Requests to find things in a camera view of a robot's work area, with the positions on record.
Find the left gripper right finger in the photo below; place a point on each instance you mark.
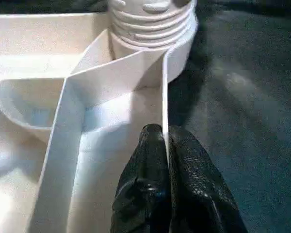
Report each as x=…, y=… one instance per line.
x=198, y=191

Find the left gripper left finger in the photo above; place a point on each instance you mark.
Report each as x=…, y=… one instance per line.
x=146, y=184

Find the white plastic table leg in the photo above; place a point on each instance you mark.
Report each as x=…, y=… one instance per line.
x=155, y=24

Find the white plastic table top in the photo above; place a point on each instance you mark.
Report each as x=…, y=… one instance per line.
x=26, y=60

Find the black work mat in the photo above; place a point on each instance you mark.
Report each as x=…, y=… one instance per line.
x=245, y=133

